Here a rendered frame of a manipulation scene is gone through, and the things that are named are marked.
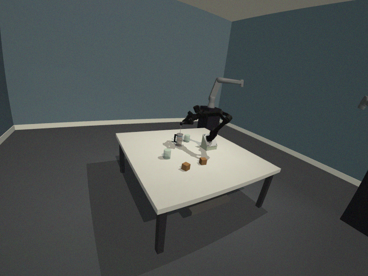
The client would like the small brown cube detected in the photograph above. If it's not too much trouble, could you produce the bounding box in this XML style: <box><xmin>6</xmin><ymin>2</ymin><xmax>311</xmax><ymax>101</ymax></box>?
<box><xmin>199</xmin><ymin>157</ymin><xmax>207</xmax><ymax>165</ymax></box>
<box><xmin>181</xmin><ymin>162</ymin><xmax>191</xmax><ymax>171</ymax></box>

